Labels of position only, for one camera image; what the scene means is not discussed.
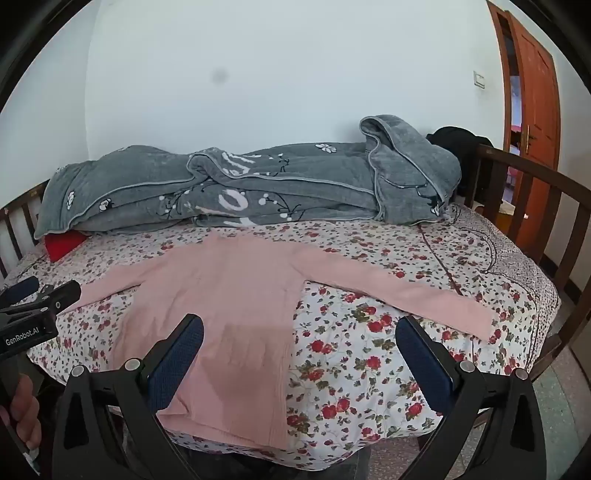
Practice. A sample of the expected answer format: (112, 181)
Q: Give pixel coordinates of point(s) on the grey floral blanket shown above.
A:
(277, 184)

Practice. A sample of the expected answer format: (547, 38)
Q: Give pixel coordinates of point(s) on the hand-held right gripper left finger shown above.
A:
(178, 362)

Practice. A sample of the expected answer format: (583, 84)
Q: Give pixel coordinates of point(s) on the person's left hand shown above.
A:
(27, 410)

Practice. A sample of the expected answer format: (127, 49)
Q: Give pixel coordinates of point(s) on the wooden door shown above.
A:
(538, 92)

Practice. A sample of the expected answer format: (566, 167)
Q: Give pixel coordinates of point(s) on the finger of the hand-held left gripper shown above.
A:
(62, 295)
(21, 288)

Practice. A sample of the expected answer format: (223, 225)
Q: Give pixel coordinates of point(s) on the white light switch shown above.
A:
(479, 79)

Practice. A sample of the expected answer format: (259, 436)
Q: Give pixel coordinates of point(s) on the red cloth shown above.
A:
(62, 247)

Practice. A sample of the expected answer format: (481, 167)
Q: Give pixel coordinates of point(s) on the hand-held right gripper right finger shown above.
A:
(425, 364)

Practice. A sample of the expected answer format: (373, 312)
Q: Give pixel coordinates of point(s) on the black garment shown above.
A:
(455, 138)

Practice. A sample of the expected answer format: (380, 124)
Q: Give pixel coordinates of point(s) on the wooden door frame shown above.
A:
(504, 60)

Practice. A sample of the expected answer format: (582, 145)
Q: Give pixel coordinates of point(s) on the pink knit sweater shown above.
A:
(231, 300)

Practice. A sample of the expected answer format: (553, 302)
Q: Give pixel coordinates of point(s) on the floral bed sheet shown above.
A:
(360, 350)

